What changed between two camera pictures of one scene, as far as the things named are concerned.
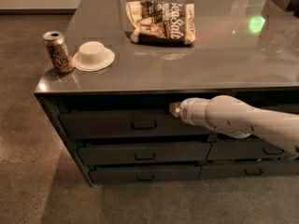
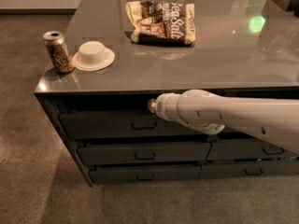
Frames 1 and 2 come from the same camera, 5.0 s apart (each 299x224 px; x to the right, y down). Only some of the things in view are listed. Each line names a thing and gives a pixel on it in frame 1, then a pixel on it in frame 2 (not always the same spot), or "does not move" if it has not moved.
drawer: (129, 126) does not move
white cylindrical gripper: (189, 112) to (165, 108)
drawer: (130, 174) does not move
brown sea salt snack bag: (162, 21) does not move
